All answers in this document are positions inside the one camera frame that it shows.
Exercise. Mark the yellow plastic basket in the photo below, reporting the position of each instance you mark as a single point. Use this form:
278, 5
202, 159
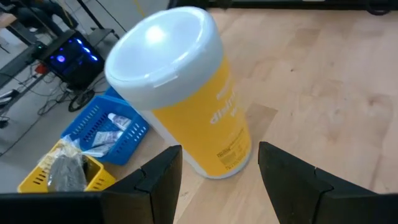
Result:
99, 180

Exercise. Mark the yellow disinfecting wipes canister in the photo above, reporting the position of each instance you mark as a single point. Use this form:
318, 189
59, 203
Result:
186, 93

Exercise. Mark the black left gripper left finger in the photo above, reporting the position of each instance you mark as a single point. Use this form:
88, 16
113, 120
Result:
155, 193

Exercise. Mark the blue plastic basket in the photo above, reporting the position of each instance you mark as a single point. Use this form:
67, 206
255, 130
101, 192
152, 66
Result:
127, 146
113, 93

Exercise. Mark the black workstation frame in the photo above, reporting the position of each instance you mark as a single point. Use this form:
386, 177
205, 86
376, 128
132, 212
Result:
18, 63

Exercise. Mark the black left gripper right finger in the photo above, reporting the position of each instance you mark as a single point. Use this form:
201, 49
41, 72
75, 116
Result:
289, 186

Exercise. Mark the white toothpaste tube purple print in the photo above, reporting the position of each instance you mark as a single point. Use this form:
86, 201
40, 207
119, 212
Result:
119, 120

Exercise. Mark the black computer blue lights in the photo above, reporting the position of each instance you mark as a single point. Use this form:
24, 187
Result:
74, 62

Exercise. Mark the white toothpaste tube red cap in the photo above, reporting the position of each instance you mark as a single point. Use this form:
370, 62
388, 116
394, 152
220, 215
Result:
98, 151

